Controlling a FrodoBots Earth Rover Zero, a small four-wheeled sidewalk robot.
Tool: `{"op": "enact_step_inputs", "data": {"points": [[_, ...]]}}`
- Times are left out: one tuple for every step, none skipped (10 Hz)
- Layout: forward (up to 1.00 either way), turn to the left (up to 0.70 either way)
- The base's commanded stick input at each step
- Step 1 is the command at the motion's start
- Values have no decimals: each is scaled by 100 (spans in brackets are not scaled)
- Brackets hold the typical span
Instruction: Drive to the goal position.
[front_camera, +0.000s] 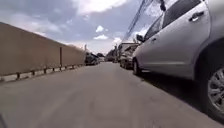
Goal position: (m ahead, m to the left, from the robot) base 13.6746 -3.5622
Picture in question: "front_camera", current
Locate dark vehicle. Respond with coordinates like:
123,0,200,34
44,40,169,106
84,52,100,66

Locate overhead wires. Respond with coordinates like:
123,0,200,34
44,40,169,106
121,0,155,42

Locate silver car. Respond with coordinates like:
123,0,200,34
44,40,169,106
131,0,224,122

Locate parked vehicle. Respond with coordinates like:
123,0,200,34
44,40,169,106
119,44,139,70

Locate grey cracked concrete road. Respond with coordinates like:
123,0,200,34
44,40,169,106
0,61,224,128

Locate long tan wall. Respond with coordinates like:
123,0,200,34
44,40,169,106
0,21,87,83

